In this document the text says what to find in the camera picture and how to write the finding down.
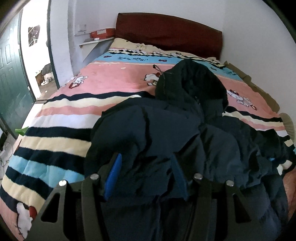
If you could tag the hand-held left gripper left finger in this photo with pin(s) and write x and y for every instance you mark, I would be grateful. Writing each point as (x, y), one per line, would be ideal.
(114, 171)

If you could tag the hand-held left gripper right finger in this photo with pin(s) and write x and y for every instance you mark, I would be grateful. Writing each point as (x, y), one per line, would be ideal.
(178, 175)

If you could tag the dark navy hooded jacket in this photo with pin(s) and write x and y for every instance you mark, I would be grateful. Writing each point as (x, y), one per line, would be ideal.
(157, 129)

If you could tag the striped cartoon print blanket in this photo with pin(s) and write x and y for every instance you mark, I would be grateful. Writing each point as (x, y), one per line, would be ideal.
(69, 111)

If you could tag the green plastic item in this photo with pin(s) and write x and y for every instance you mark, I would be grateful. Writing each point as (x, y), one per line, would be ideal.
(21, 131)

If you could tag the pile of clutter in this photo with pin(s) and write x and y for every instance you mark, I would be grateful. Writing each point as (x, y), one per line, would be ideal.
(44, 74)

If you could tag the orange box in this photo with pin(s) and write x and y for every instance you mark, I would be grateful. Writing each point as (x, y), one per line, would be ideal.
(102, 33)

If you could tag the green door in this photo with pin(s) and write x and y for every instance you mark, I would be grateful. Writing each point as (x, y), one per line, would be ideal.
(10, 76)

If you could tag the dark red headboard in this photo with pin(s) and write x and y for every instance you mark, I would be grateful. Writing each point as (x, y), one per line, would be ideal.
(166, 32)

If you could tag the white wall shelf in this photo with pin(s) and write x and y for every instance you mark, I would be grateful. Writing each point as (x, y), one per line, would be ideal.
(92, 42)

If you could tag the wall picture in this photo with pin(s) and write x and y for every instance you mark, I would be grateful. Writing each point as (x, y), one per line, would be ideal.
(34, 34)

